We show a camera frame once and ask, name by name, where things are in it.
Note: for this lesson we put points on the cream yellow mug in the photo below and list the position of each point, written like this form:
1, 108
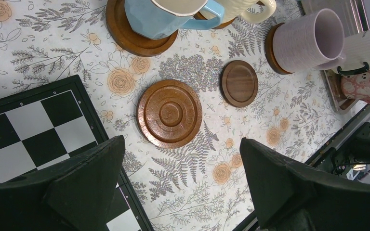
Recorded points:
235, 8

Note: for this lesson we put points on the light blue faceted mug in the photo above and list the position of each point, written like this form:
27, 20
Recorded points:
158, 19

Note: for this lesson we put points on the lilac mug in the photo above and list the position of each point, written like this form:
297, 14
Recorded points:
312, 41

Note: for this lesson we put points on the white mug black rim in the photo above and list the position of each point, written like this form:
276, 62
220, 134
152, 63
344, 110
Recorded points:
355, 58

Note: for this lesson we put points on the metal tray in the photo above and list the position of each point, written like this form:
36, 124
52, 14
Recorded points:
355, 18

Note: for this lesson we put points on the dark walnut coaster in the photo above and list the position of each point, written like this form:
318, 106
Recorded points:
239, 83

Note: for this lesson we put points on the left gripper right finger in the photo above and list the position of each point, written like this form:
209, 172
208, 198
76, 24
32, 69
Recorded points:
289, 195

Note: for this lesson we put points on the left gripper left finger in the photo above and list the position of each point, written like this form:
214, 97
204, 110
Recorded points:
73, 195

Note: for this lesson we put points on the pink patterned mug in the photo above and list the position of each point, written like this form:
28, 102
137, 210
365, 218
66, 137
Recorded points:
357, 87

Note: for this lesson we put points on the floral tablecloth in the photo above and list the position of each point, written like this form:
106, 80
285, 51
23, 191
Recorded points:
201, 186

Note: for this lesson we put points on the black white chessboard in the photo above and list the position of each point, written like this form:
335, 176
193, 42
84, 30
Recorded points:
55, 122

